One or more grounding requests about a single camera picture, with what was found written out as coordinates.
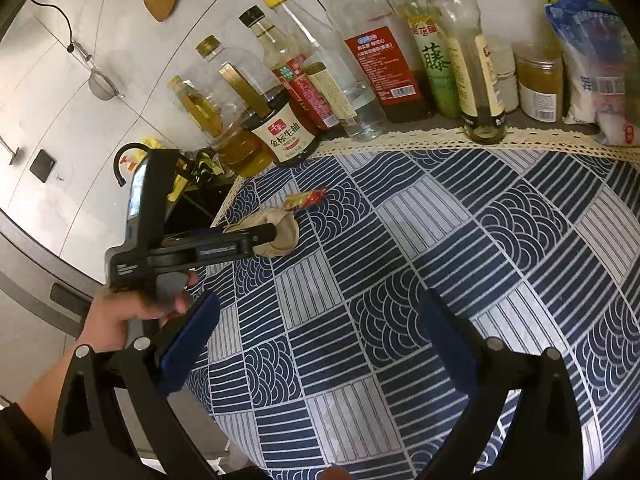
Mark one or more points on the green label bottle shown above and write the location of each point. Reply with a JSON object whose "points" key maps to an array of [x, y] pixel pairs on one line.
{"points": [[440, 75]]}

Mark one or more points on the yellow-capped beige label bottle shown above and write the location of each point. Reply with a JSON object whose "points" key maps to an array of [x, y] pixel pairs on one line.
{"points": [[327, 92]]}

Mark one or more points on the brown paper bag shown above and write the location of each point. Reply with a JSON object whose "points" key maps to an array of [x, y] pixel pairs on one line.
{"points": [[282, 237]]}

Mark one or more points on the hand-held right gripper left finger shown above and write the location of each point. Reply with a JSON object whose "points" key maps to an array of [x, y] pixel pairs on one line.
{"points": [[187, 347]]}

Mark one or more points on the black wall socket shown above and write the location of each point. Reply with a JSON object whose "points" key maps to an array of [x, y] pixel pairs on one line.
{"points": [[41, 165]]}

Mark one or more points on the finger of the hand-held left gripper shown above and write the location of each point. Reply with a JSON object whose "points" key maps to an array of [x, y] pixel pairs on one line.
{"points": [[264, 236]]}

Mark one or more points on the small yellow oil bottle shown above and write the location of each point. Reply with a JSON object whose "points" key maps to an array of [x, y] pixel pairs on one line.
{"points": [[197, 110]]}

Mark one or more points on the white spice jar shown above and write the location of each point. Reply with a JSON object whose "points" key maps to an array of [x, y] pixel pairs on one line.
{"points": [[505, 85]]}

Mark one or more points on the large yellow oil bottle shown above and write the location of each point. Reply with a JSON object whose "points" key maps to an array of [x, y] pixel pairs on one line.
{"points": [[240, 152]]}

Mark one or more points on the blue patterned lace-trimmed tablecloth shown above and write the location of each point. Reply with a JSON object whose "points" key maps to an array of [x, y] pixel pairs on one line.
{"points": [[400, 240]]}

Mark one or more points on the clear bottle with red label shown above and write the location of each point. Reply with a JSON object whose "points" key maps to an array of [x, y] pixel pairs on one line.
{"points": [[380, 65]]}

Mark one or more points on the person's left forearm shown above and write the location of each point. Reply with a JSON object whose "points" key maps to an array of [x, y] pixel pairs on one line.
{"points": [[45, 385]]}

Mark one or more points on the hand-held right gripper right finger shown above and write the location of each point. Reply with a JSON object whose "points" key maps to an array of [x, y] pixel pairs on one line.
{"points": [[450, 347]]}

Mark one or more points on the black kitchen sink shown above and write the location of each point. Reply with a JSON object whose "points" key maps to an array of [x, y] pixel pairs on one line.
{"points": [[195, 205]]}

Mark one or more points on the person's left hand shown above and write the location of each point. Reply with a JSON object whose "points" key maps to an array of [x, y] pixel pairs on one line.
{"points": [[120, 315]]}

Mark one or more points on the metal mesh strainer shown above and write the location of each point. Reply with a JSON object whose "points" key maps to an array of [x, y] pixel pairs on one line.
{"points": [[102, 85]]}

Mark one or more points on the black-capped red label bottle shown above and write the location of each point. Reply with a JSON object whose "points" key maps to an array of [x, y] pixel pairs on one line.
{"points": [[302, 92]]}

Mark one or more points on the yellow spice jar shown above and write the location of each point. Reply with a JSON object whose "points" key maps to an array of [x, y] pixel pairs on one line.
{"points": [[537, 85]]}

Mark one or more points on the slim bottle with beige label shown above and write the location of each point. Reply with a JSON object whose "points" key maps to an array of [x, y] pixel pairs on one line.
{"points": [[482, 75]]}

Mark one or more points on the small red candy wrapper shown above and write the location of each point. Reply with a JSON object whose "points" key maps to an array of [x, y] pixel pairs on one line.
{"points": [[305, 199]]}

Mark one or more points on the blue white plastic bag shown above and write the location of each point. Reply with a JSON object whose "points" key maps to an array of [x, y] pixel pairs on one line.
{"points": [[595, 75]]}

